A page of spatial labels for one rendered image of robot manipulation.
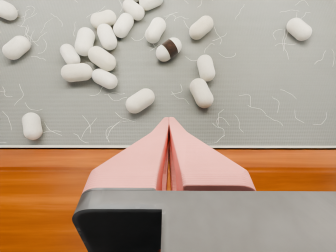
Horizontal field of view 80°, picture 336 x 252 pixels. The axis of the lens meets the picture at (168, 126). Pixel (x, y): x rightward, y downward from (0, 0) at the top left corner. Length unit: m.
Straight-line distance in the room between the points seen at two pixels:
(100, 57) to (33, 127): 0.11
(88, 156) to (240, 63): 0.22
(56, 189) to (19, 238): 0.05
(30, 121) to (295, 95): 0.32
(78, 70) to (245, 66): 0.21
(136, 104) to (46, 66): 0.14
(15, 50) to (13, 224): 0.20
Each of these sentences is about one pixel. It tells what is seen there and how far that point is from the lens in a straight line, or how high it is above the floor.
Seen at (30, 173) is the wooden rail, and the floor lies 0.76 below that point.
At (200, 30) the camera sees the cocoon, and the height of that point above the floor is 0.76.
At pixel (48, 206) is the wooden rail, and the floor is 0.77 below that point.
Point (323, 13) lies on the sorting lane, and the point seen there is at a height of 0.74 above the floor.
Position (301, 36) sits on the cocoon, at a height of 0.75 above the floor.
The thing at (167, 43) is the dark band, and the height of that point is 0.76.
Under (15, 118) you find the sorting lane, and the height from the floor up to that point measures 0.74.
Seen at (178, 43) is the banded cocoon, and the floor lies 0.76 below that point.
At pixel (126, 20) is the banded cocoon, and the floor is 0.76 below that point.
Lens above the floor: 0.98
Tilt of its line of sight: 76 degrees down
